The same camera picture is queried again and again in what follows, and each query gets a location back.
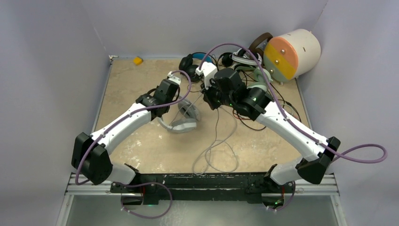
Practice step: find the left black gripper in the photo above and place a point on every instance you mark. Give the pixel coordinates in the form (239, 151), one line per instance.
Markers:
(157, 88)

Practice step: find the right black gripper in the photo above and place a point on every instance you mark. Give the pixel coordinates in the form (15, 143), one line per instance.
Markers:
(207, 95)

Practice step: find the white grey headphones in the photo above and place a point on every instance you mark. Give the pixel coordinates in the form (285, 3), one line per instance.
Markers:
(190, 116)

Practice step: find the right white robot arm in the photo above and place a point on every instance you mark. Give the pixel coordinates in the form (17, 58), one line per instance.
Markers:
(315, 158)

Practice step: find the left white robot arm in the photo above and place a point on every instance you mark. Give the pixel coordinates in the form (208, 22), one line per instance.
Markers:
(91, 153)

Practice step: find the small black on-ear headphones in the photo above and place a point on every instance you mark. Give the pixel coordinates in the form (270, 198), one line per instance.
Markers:
(226, 61)

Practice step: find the black blue headphones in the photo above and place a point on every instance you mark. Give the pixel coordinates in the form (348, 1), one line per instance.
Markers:
(186, 64)

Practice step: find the mint green headphones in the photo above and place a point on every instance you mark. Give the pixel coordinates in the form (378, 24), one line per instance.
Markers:
(253, 76)

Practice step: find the white black headphones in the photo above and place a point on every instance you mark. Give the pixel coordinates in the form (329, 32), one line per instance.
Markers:
(242, 57)

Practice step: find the brown headphones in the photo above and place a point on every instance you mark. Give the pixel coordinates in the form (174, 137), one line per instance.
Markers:
(263, 38)

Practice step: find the small yellow block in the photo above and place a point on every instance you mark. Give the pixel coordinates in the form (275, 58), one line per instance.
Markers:
(137, 60)

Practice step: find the round pastel drawer cabinet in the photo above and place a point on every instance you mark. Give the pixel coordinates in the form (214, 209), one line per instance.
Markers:
(292, 54)

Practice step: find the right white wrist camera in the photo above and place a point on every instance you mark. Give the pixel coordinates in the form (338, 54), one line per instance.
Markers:
(208, 70)

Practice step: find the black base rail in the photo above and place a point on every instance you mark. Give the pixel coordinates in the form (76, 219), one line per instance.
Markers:
(250, 187)

